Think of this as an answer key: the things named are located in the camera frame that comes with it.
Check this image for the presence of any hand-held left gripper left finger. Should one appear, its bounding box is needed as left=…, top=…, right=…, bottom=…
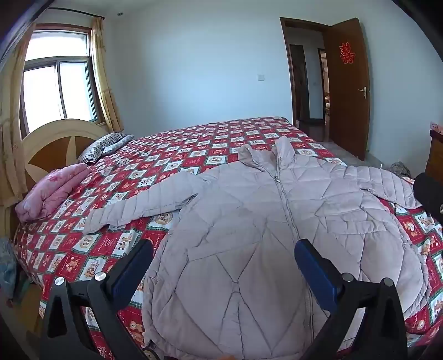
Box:
left=40, top=239, right=154, bottom=360

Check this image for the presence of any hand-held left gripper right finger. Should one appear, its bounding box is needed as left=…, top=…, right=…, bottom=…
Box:
left=294, top=239, right=409, bottom=360

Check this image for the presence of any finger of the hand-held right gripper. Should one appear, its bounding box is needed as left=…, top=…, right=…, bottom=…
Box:
left=413, top=172, right=443, bottom=223

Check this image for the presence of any pale pink quilted jacket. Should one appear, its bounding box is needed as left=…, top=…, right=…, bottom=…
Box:
left=83, top=136, right=433, bottom=360

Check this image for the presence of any grey cloth heap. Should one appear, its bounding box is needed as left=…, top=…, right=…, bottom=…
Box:
left=387, top=161, right=413, bottom=178

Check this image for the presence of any wooden cabinet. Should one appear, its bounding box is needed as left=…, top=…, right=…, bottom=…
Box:
left=426, top=121, right=443, bottom=175

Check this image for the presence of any folded pink quilt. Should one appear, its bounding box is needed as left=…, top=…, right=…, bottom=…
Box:
left=14, top=163, right=91, bottom=222

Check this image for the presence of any red printed patchwork bedspread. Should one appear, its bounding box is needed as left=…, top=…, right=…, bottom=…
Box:
left=14, top=116, right=443, bottom=360

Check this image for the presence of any brown wooden door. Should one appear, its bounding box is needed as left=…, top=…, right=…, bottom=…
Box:
left=323, top=17, right=371, bottom=161

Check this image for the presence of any striped pillow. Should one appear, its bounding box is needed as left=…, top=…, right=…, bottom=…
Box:
left=78, top=132, right=135, bottom=164

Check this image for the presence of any pale blue cloth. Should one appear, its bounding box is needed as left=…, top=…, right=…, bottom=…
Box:
left=0, top=239, right=17, bottom=300

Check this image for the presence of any cream and brown wooden headboard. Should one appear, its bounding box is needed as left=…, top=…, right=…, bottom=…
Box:
left=3, top=119, right=113, bottom=239

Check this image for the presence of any red paper door decoration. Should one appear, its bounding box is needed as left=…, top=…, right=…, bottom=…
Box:
left=339, top=42, right=357, bottom=65

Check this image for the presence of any yellow floral curtain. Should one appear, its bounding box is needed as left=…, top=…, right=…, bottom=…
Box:
left=0, top=31, right=35, bottom=208
left=91, top=17, right=124, bottom=133

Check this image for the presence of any window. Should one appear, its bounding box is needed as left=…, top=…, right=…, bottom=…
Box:
left=21, top=31, right=104, bottom=135

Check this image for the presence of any dark curtain rod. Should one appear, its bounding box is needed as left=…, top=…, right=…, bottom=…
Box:
left=52, top=7, right=104, bottom=19

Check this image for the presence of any brown wooden door frame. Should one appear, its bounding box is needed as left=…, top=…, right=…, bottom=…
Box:
left=280, top=17, right=333, bottom=128

